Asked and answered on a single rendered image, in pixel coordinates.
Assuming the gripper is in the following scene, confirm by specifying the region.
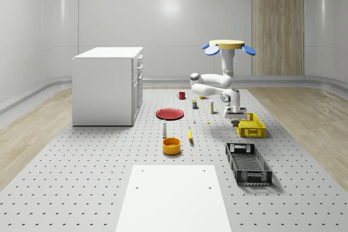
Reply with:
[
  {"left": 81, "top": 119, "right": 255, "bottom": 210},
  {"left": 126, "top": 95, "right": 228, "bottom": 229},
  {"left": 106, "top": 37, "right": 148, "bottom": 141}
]
[{"left": 223, "top": 106, "right": 247, "bottom": 127}]

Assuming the yellow basket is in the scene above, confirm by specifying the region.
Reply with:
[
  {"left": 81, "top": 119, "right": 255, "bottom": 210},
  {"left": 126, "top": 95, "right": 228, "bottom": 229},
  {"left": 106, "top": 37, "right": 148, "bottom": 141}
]
[{"left": 235, "top": 112, "right": 266, "bottom": 138}]

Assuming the red plate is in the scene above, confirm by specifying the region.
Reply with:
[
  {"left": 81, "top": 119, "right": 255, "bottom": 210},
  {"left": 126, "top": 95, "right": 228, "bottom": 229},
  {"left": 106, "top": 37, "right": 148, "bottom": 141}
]
[{"left": 156, "top": 108, "right": 185, "bottom": 121}]

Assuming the yellow bowl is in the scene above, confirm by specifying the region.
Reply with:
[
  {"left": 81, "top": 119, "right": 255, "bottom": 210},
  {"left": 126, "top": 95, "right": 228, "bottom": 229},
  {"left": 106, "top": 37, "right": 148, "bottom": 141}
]
[{"left": 162, "top": 137, "right": 182, "bottom": 156}]

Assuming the dark grey basket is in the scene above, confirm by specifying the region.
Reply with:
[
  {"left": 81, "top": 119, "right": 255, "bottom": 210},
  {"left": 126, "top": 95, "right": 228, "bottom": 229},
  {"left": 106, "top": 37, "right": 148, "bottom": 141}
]
[{"left": 225, "top": 142, "right": 273, "bottom": 186}]

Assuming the white board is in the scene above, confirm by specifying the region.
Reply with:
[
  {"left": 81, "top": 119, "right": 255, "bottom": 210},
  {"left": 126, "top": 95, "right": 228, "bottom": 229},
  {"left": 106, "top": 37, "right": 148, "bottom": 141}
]
[{"left": 115, "top": 165, "right": 232, "bottom": 232}]

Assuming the white cabinet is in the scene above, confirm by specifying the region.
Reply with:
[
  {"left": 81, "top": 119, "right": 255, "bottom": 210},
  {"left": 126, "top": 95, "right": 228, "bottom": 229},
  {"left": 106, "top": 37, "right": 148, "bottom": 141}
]
[{"left": 72, "top": 46, "right": 144, "bottom": 127}]

